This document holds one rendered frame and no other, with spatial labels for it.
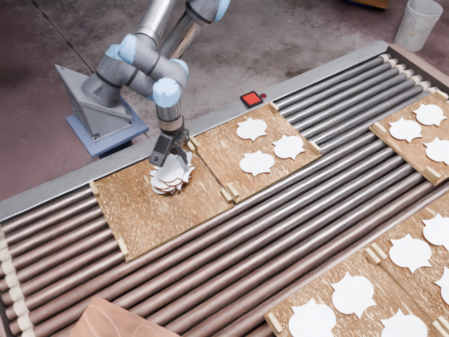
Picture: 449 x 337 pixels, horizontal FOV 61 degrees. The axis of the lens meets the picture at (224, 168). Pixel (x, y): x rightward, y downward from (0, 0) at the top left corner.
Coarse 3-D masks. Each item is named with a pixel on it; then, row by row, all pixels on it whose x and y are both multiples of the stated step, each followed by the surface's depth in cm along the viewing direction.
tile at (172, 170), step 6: (168, 156) 136; (174, 156) 136; (168, 162) 135; (174, 162) 135; (156, 168) 133; (162, 168) 133; (168, 168) 133; (174, 168) 133; (180, 168) 133; (162, 174) 132; (168, 174) 132; (174, 174) 132; (180, 174) 132; (162, 180) 130; (168, 180) 130; (174, 180) 131; (180, 180) 132
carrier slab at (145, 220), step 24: (144, 168) 143; (120, 192) 137; (144, 192) 137; (192, 192) 137; (216, 192) 137; (120, 216) 131; (144, 216) 131; (168, 216) 131; (192, 216) 131; (216, 216) 133; (144, 240) 125; (168, 240) 126
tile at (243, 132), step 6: (252, 120) 158; (258, 120) 158; (240, 126) 156; (246, 126) 156; (252, 126) 156; (258, 126) 156; (264, 126) 156; (240, 132) 154; (246, 132) 154; (252, 132) 154; (258, 132) 154; (264, 132) 154; (240, 138) 153; (246, 138) 152; (252, 138) 152
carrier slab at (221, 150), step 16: (256, 112) 163; (272, 112) 163; (224, 128) 157; (272, 128) 157; (288, 128) 157; (208, 144) 151; (224, 144) 151; (240, 144) 151; (256, 144) 152; (304, 144) 152; (208, 160) 146; (224, 160) 146; (240, 160) 146; (288, 160) 147; (304, 160) 147; (224, 176) 142; (240, 176) 142; (272, 176) 142; (240, 192) 138; (256, 192) 138
